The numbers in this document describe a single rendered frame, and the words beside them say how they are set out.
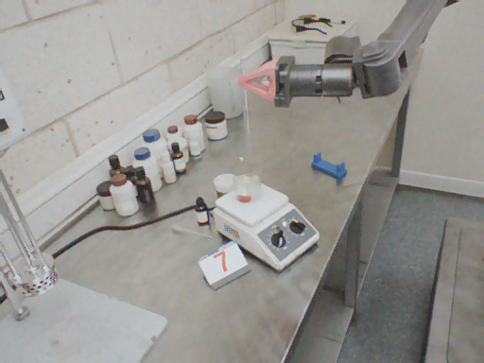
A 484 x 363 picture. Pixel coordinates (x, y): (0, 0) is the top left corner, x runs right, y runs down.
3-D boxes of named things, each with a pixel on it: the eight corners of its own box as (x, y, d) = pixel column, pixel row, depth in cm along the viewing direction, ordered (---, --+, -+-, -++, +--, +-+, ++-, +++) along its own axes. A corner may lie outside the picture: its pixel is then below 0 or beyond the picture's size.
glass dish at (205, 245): (197, 241, 96) (195, 233, 95) (220, 236, 97) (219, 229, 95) (199, 258, 91) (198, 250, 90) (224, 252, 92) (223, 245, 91)
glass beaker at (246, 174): (267, 201, 92) (265, 168, 87) (240, 210, 90) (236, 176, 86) (255, 185, 98) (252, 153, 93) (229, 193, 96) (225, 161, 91)
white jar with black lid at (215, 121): (218, 129, 144) (216, 109, 140) (232, 134, 139) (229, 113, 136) (202, 136, 140) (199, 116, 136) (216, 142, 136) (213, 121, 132)
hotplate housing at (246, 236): (320, 242, 92) (320, 213, 88) (279, 275, 85) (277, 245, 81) (250, 203, 106) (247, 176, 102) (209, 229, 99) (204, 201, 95)
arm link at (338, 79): (357, 77, 70) (355, 103, 74) (358, 52, 74) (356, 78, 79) (315, 77, 72) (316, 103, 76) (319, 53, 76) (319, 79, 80)
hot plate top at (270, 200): (290, 200, 92) (290, 197, 92) (250, 227, 86) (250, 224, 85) (252, 181, 100) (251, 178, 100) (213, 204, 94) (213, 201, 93)
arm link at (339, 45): (388, 51, 67) (396, 94, 73) (387, 11, 74) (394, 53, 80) (313, 68, 72) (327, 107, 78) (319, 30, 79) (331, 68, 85)
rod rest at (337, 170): (347, 173, 114) (348, 161, 112) (339, 178, 112) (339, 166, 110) (319, 161, 120) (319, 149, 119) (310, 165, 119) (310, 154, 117)
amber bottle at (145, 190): (153, 203, 110) (145, 172, 105) (138, 204, 110) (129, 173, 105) (156, 195, 113) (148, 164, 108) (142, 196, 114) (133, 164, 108)
